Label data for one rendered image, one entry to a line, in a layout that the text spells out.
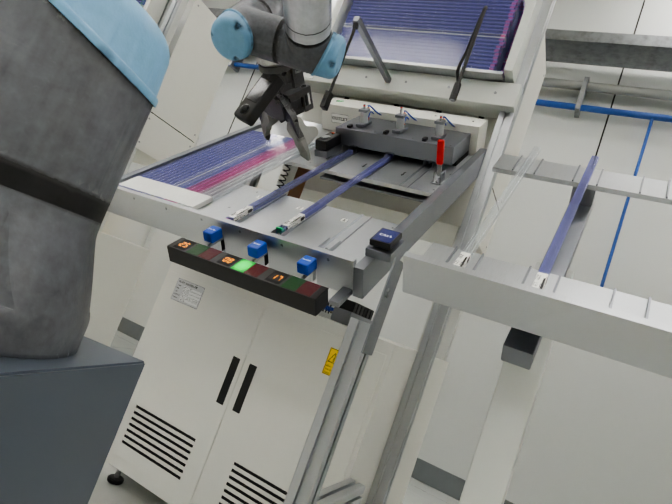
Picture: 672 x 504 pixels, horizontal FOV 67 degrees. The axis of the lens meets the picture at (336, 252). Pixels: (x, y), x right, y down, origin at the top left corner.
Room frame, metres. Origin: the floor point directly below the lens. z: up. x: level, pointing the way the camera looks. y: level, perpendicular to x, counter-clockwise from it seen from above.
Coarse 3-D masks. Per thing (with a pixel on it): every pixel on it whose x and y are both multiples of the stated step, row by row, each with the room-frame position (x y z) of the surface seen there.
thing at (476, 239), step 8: (536, 152) 0.97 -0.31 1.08; (528, 160) 0.95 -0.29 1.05; (520, 168) 0.92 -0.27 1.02; (528, 168) 0.93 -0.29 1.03; (520, 176) 0.90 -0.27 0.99; (512, 184) 0.88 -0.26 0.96; (504, 192) 0.86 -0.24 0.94; (512, 192) 0.86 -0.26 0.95; (504, 200) 0.84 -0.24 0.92; (496, 208) 0.82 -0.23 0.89; (488, 216) 0.80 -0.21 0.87; (496, 216) 0.81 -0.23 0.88; (480, 224) 0.79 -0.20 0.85; (488, 224) 0.79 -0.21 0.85; (480, 232) 0.77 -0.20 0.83; (472, 240) 0.76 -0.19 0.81; (480, 240) 0.76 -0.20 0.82; (464, 248) 0.74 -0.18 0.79; (472, 248) 0.74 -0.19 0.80
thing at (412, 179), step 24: (312, 168) 1.27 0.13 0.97; (336, 168) 1.25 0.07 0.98; (360, 168) 1.25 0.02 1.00; (384, 168) 1.24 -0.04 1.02; (408, 168) 1.24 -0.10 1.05; (432, 168) 1.24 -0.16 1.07; (456, 168) 1.24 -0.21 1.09; (384, 192) 1.23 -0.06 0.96; (408, 192) 1.22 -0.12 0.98; (432, 192) 1.12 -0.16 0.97
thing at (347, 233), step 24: (240, 192) 1.14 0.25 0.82; (264, 192) 1.14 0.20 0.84; (264, 216) 1.04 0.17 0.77; (288, 216) 1.04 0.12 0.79; (312, 216) 1.03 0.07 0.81; (336, 216) 1.03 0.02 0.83; (360, 216) 1.02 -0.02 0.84; (312, 240) 0.95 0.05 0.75; (336, 240) 0.95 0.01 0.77; (360, 240) 0.95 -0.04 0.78
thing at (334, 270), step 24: (120, 192) 1.12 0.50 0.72; (144, 216) 1.11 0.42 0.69; (168, 216) 1.07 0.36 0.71; (192, 216) 1.02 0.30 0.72; (216, 216) 0.99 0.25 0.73; (192, 240) 1.06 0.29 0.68; (240, 240) 0.98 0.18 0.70; (264, 240) 0.94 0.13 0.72; (288, 240) 0.91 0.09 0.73; (264, 264) 0.98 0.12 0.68; (288, 264) 0.94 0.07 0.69; (336, 264) 0.87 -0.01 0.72; (336, 288) 0.90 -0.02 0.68
